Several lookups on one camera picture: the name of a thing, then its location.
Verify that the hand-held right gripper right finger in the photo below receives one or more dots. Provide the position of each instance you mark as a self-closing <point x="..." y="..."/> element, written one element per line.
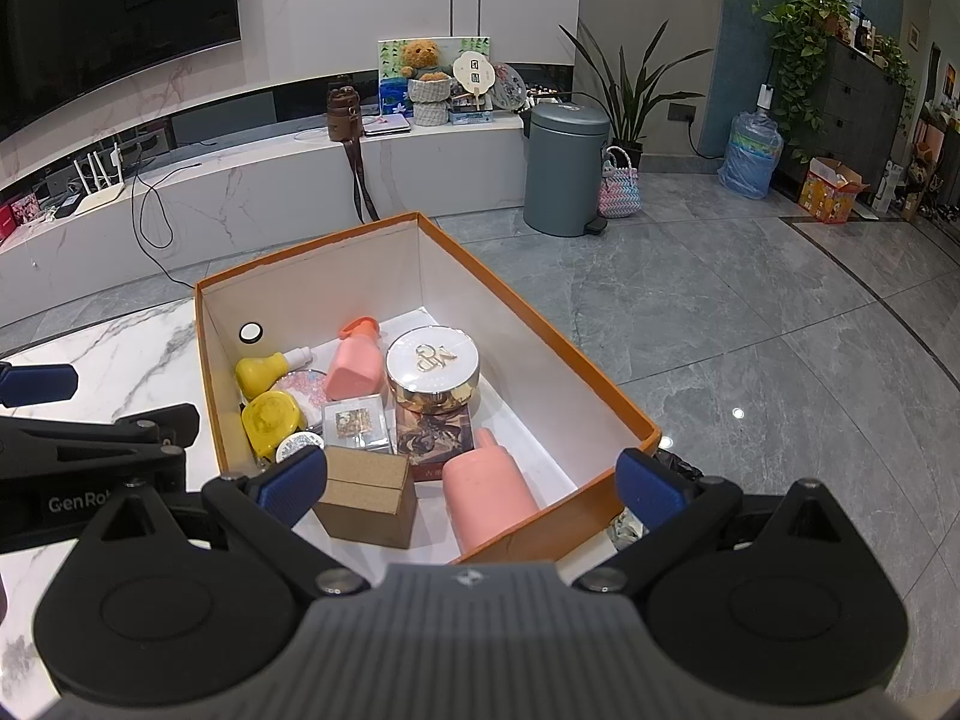
<point x="651" y="487"/>

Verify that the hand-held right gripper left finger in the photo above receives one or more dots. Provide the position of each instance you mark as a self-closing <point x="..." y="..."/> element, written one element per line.
<point x="292" y="484"/>

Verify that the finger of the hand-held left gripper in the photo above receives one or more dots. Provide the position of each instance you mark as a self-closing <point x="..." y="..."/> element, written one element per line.
<point x="37" y="382"/>
<point x="90" y="439"/>

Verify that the round silver glitter compact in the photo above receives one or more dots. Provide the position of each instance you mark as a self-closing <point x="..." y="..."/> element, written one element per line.
<point x="294" y="446"/>

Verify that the yellow tape measure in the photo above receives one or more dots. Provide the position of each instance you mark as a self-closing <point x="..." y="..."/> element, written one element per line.
<point x="270" y="424"/>

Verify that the gold cardboard box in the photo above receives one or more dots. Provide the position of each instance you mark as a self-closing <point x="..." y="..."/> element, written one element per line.
<point x="367" y="491"/>

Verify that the clear plastic cube box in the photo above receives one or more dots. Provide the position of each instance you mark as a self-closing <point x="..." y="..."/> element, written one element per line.
<point x="356" y="424"/>

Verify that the round pink floral mirror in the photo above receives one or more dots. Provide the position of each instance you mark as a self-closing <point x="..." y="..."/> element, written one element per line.
<point x="300" y="388"/>

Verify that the yellow bottle with white cap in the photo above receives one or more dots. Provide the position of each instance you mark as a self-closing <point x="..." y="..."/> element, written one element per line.
<point x="259" y="371"/>

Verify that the pink spray bottle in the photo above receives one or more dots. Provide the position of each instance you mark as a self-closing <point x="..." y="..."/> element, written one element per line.
<point x="356" y="367"/>

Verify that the dark floral palette box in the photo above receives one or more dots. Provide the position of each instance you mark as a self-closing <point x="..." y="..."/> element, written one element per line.
<point x="435" y="442"/>

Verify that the tall pink eared container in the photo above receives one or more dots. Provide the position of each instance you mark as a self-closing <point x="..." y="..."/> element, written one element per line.
<point x="487" y="491"/>

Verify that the orange cardboard box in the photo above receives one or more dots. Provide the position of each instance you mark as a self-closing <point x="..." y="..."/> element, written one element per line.
<point x="525" y="360"/>

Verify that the round white gold compact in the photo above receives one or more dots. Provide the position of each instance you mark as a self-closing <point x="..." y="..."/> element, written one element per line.
<point x="431" y="367"/>

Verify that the red gift box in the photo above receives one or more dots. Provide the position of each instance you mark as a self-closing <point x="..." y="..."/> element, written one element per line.
<point x="6" y="216"/>

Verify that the pink patterned box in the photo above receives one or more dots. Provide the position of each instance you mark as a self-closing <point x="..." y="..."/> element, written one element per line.
<point x="26" y="208"/>

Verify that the white router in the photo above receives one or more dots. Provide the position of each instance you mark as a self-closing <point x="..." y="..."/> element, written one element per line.
<point x="101" y="199"/>

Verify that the white marble television console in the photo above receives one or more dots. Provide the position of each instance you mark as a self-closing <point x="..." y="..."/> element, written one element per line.
<point x="262" y="195"/>

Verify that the woven pastel basket bag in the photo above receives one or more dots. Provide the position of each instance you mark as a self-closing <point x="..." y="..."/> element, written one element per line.
<point x="620" y="187"/>

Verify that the grey trash can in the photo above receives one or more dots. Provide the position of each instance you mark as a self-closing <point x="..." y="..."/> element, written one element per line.
<point x="562" y="169"/>

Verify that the orange printed carton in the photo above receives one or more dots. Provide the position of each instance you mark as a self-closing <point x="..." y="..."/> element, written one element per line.
<point x="829" y="195"/>

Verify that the blue water jug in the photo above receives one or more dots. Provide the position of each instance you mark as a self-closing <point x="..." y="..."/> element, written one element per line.
<point x="750" y="150"/>

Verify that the black television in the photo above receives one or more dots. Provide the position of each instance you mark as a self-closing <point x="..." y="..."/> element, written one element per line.
<point x="105" y="22"/>

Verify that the brown leather bag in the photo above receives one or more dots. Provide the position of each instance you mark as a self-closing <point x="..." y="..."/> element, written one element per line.
<point x="343" y="116"/>

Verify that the long-leaf potted plant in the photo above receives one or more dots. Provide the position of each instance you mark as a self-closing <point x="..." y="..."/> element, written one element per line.
<point x="637" y="97"/>

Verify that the teddy bear in basket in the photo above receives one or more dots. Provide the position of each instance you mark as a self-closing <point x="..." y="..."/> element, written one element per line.
<point x="390" y="79"/>

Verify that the dark cabinet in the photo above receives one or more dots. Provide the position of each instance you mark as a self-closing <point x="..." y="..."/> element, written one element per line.
<point x="862" y="120"/>

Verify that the round painted fan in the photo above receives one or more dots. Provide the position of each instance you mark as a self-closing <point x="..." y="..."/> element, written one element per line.
<point x="510" y="86"/>

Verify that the brown teddy bear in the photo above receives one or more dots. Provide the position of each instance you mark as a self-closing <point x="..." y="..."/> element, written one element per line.
<point x="422" y="58"/>

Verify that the white paddle fan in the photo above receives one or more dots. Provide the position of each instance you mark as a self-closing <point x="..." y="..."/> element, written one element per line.
<point x="471" y="71"/>

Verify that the trailing green plant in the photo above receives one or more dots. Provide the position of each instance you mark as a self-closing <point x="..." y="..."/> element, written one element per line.
<point x="806" y="22"/>

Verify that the dark wall socket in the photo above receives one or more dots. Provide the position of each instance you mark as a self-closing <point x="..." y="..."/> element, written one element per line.
<point x="681" y="114"/>

